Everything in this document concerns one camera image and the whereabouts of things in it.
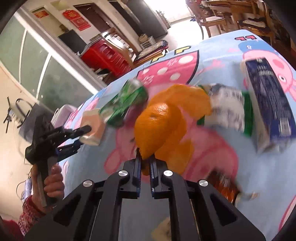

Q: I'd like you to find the white tissue pack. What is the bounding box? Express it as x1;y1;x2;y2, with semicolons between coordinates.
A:
197;83;253;137

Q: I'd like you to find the wooden dining chair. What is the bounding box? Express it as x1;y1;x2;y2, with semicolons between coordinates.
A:
186;1;228;39
237;1;275;43

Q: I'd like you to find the blue milk carton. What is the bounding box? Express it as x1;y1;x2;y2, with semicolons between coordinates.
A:
241;58;295;153

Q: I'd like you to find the dark grey refrigerator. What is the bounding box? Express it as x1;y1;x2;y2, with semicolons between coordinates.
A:
126;0;168;40

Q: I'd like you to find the red wall calendar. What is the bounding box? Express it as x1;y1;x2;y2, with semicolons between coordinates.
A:
62;9;91;31

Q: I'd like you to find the orange snack wrapper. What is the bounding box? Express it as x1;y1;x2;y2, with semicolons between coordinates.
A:
207;171;259;207

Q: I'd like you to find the wooden armchair with cushion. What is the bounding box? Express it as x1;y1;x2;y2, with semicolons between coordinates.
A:
101;27;169;69

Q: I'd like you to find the green crushed can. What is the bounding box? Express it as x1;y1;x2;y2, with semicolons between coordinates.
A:
99;79;149;128

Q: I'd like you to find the orange peel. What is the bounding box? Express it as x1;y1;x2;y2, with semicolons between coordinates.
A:
134;84;212;174

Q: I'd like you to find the wooden dining table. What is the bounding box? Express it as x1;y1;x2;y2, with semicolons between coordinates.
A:
206;1;260;30

